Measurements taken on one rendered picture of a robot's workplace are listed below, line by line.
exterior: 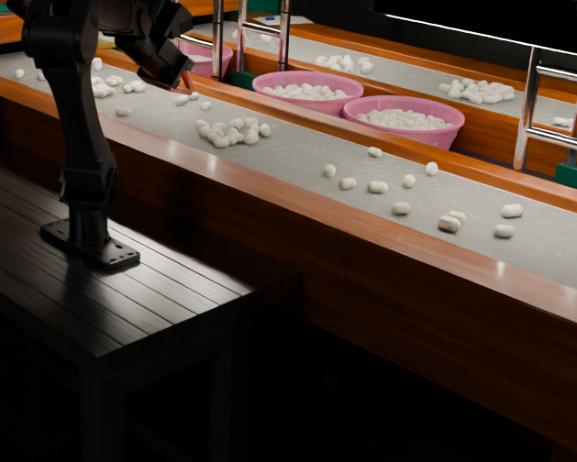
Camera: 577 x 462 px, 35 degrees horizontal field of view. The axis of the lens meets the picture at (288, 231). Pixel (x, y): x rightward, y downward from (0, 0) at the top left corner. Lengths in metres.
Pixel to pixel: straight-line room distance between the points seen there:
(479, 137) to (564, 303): 0.89
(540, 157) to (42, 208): 1.05
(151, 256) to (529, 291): 0.62
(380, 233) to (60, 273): 0.51
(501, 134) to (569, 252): 0.63
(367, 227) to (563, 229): 0.35
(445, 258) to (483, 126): 0.79
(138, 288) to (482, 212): 0.61
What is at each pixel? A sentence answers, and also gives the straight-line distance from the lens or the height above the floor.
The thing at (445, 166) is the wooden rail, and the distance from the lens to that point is 1.80.
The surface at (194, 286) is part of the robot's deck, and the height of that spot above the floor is 0.67.
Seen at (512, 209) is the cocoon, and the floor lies 0.76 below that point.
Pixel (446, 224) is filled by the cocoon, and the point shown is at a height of 0.75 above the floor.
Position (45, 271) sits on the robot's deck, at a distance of 1.51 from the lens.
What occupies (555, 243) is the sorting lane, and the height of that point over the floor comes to 0.74.
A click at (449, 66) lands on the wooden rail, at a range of 2.57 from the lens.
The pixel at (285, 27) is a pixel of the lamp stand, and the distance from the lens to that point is 2.40.
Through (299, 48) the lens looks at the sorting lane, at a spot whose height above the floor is 0.74.
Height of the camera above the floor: 1.34
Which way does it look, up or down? 24 degrees down
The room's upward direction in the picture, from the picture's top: 3 degrees clockwise
